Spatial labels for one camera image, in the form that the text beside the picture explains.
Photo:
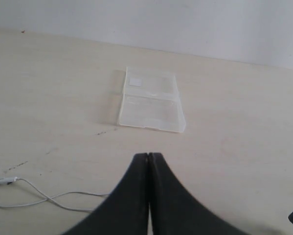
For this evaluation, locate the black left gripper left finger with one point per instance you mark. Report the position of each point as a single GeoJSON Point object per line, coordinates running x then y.
{"type": "Point", "coordinates": [126, 210]}

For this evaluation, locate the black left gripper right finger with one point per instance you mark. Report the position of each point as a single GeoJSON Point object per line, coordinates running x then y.
{"type": "Point", "coordinates": [174, 211]}

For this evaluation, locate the clear plastic storage box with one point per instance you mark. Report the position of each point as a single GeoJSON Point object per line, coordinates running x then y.
{"type": "Point", "coordinates": [145, 98]}

